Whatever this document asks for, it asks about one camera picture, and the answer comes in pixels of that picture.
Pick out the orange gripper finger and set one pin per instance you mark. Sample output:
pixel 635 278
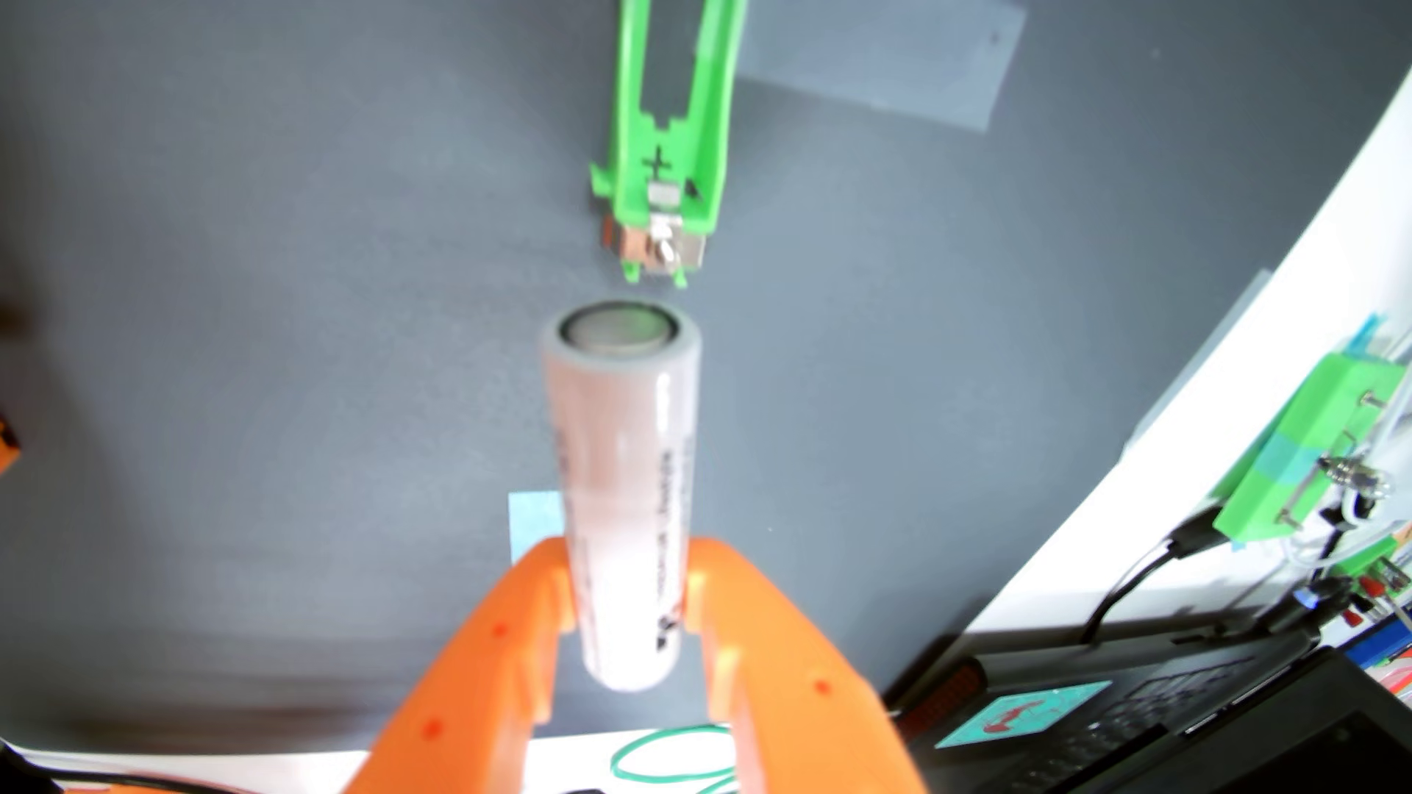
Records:
pixel 794 695
pixel 474 695

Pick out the white cylindrical battery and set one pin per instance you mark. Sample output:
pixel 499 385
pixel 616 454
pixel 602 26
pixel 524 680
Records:
pixel 623 463

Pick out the green battery holder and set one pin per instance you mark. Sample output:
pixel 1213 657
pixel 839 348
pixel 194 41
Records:
pixel 634 165

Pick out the light blue paper marker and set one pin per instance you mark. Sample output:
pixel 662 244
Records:
pixel 535 518

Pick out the black Dell laptop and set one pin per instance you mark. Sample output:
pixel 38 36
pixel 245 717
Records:
pixel 1158 717

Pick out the dark grey mat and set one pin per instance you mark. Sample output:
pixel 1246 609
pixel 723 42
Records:
pixel 276 331

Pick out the green block with metal connectors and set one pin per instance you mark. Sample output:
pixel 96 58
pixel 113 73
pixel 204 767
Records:
pixel 1302 452

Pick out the grey tape strip on holder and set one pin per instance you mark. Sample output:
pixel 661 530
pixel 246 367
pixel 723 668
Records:
pixel 883 55

